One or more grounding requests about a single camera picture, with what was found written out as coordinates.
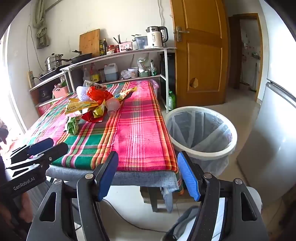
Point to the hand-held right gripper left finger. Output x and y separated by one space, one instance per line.
107 176

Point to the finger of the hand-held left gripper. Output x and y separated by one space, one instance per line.
55 150
40 144

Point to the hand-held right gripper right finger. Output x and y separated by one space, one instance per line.
188 178

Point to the green snack wrapper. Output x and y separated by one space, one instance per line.
72 126

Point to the yellow crinkled wrapper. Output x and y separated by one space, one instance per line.
78 106

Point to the white lined trash bin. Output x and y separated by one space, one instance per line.
201 129

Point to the white foam fruit net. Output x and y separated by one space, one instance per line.
81 92

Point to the red plastic bag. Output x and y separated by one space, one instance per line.
97 95

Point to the clear plastic cup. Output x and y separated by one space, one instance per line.
113 106

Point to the clear printed plastic bag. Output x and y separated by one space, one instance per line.
94 84

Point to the long yellow snack wrapper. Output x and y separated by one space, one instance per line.
126 93

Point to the person's left hand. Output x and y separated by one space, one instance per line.
24 208

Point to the grey underlay cloth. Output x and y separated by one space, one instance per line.
138 178

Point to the red storage box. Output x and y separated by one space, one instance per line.
45 107

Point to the dark table leg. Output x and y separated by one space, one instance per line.
153 199

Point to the grey white garment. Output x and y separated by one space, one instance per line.
182 220

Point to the plaid pink green tablecloth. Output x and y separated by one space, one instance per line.
138 129

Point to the pink plastic basket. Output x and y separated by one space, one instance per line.
60 92

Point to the low metal shelf rack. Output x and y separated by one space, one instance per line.
46 81

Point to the white power strip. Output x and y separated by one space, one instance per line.
30 78

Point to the black induction cooker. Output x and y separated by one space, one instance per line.
49 74

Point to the green plastic bottle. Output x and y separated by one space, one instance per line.
171 102

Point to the clear plastic bottle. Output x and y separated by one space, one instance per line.
86 75

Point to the steel steamer pot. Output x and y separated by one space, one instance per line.
53 62

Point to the yellow label sauce bottle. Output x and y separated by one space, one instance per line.
94 76

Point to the silver refrigerator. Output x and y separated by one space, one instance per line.
270 139

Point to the plastic jug of dark liquid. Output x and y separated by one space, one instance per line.
111 74

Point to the pink lidded storage box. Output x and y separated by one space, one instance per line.
155 89

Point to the black frying pan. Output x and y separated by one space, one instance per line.
81 58

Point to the crumpled clear plastic bag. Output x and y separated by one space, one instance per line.
125 74

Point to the white plastic tub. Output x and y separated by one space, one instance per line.
133 72

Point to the green bowl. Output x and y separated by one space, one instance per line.
144 74

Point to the hanging grey-green cloth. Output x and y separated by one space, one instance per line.
41 34

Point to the tall white metal shelf rack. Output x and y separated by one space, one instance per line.
166 69

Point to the yellow oil bottle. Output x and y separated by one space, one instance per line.
101 48

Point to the wooden cutting board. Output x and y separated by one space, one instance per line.
89 42

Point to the dark sauce bottle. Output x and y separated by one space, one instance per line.
105 47

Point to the green white packet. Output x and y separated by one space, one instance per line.
153 68

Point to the wooden door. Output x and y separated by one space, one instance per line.
203 62

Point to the white green food bag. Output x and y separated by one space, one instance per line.
143 64

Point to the pink utensil holder box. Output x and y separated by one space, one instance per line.
126 46

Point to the water filter pitcher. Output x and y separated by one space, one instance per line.
140 42

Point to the white electric kettle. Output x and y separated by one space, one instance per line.
155 38

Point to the wooden door frame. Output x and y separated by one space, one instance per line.
260 58

